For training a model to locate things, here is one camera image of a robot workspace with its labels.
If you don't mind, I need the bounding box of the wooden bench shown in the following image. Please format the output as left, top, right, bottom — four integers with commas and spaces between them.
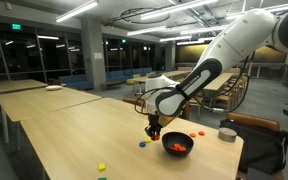
100, 80, 122, 90

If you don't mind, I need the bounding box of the light wooden table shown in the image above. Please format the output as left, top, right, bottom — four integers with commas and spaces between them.
0, 87, 102, 152
0, 79, 49, 101

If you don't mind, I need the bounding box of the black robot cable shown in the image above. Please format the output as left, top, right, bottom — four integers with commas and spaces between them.
134, 51, 257, 116

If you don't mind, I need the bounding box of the tan wrist camera mount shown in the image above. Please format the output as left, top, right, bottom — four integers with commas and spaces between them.
158, 114, 176, 129

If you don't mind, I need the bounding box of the blue sofa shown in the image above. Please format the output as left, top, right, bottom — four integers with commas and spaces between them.
105, 67, 155, 83
58, 73, 94, 91

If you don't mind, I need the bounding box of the brown wooden armchair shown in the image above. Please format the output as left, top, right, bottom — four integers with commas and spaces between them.
178, 99, 191, 121

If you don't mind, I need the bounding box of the concrete pillar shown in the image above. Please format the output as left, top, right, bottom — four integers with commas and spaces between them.
80, 16, 107, 90
164, 40, 177, 72

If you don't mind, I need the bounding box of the grey tape roll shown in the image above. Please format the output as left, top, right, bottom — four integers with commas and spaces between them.
218, 127, 238, 143

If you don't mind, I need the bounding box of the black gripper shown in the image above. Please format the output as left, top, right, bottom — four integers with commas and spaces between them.
144, 113, 163, 139

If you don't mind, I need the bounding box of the long wooden table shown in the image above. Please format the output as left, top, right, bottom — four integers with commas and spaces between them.
202, 72, 235, 92
129, 69, 192, 96

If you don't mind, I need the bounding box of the white plate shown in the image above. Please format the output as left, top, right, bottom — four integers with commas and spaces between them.
45, 85, 64, 92

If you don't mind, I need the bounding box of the black bag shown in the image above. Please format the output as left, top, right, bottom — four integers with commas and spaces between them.
219, 119, 288, 176

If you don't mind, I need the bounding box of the black bowl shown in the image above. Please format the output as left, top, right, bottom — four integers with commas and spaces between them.
161, 131, 195, 158

